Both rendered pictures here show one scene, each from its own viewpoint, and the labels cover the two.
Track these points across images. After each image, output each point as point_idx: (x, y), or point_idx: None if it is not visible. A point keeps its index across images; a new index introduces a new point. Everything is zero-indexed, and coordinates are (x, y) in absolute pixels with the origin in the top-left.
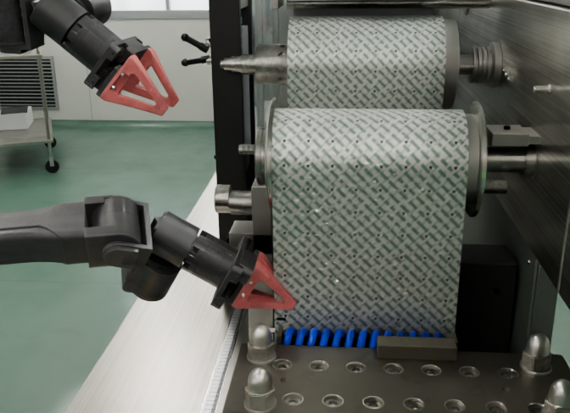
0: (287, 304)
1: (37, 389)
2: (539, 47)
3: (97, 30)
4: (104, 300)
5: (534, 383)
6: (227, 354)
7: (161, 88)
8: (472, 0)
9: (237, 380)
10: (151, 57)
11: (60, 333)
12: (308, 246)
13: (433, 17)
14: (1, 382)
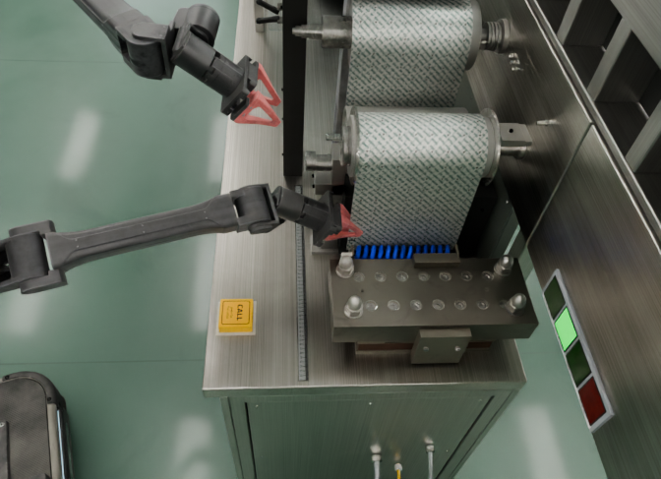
0: (357, 234)
1: (96, 169)
2: (543, 79)
3: (226, 69)
4: (126, 81)
5: (502, 283)
6: (301, 232)
7: None
8: None
9: (335, 292)
10: (261, 74)
11: (98, 116)
12: (375, 206)
13: (463, 5)
14: (64, 164)
